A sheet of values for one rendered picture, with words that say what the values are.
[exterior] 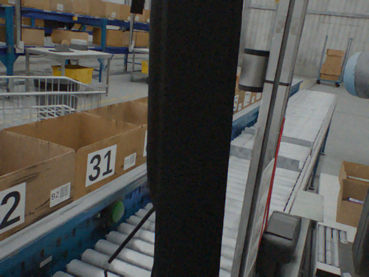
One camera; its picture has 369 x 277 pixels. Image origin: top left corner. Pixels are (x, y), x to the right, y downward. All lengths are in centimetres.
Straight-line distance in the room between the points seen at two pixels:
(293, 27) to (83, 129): 117
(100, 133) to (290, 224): 100
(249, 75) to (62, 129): 105
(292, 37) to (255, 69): 7
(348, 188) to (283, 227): 120
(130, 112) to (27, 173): 100
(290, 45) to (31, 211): 78
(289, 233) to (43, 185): 66
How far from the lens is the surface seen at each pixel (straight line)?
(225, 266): 128
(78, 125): 166
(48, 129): 153
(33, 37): 720
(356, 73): 138
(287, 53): 65
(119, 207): 134
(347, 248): 154
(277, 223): 81
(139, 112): 195
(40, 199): 113
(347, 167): 228
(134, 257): 125
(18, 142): 133
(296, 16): 66
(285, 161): 225
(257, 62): 66
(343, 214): 172
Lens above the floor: 144
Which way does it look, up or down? 16 degrees down
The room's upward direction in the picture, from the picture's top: 7 degrees clockwise
